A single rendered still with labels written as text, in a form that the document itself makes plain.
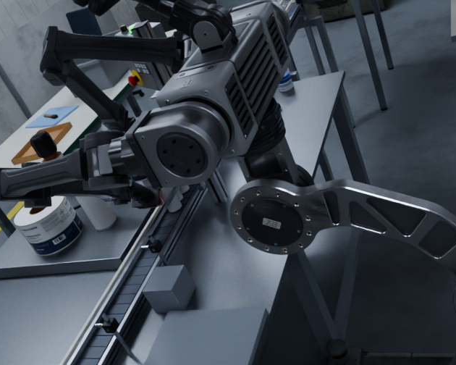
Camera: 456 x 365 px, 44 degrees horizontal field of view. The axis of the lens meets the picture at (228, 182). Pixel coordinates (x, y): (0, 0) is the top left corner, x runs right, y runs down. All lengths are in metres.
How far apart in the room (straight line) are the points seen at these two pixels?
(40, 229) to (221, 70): 1.25
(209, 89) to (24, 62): 5.18
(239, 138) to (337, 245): 1.62
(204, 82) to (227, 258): 0.85
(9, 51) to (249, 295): 4.76
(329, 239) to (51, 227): 1.23
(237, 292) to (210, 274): 0.14
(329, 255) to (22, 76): 4.20
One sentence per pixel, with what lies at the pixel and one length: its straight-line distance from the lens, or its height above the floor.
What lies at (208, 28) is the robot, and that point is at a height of 1.57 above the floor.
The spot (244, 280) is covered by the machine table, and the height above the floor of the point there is 0.83.
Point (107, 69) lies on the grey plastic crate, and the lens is 3.86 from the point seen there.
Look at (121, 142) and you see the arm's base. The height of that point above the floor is 1.49.
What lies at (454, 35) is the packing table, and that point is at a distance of 2.77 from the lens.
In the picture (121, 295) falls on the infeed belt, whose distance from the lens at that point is 1.73.
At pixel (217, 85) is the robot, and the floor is 1.52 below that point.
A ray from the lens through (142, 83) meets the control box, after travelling 1.89.
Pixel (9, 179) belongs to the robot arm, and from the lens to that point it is 1.35.
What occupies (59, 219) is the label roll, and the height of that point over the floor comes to 0.98.
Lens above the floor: 1.84
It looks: 29 degrees down
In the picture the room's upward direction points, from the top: 25 degrees counter-clockwise
